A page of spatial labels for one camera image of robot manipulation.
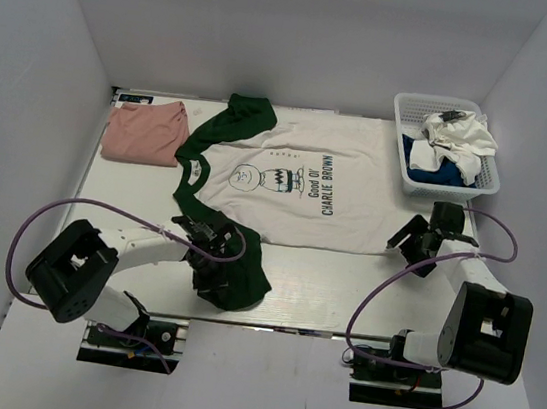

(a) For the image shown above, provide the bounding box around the blue t shirt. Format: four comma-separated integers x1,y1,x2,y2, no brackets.
402,135,465,187

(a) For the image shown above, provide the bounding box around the plain white t shirt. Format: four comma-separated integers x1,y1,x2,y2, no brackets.
410,109,498,187

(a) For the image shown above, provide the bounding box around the white and green t shirt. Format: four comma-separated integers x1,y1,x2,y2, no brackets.
173,94,398,311

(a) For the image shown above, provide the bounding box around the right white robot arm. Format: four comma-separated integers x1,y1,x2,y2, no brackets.
379,201,534,386

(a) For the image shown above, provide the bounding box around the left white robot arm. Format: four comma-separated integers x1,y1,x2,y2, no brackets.
25,204,247,346

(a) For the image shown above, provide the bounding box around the folded pink t shirt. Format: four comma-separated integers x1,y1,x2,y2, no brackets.
100,101,190,168

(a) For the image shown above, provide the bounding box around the black label sticker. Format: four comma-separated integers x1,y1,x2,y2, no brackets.
118,93,154,105

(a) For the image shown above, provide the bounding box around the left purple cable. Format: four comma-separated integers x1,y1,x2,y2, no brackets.
0,189,251,382

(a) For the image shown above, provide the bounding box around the purple cable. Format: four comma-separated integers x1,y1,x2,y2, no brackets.
0,189,251,382
337,193,524,409

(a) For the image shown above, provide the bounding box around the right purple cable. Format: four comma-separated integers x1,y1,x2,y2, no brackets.
337,193,524,409

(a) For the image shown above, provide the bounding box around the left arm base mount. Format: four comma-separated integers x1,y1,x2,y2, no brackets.
77,317,189,375

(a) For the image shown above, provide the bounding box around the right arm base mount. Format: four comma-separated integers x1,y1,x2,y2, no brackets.
341,348,443,409

